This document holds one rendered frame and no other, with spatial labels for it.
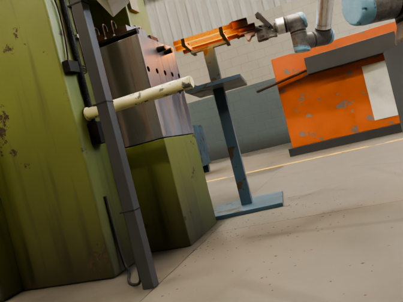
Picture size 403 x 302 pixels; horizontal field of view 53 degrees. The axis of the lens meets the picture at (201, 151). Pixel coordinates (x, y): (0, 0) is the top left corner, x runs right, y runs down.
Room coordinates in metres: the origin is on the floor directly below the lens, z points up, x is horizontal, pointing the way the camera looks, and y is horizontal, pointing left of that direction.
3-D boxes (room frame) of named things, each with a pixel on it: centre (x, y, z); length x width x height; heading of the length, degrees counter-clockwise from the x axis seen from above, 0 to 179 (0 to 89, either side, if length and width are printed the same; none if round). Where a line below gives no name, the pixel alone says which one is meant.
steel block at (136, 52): (1.96, 0.34, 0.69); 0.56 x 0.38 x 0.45; 70
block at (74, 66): (1.51, 0.40, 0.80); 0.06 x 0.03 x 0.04; 160
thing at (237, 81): (2.28, -0.18, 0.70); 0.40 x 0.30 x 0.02; 168
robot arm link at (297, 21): (2.30, -0.69, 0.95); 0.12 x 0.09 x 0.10; 78
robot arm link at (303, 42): (2.30, -0.71, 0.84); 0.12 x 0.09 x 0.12; 99
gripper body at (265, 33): (2.33, -0.53, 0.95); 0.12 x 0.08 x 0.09; 78
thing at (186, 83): (1.47, 0.18, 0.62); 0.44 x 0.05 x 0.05; 70
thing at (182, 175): (1.96, 0.34, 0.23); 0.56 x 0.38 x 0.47; 70
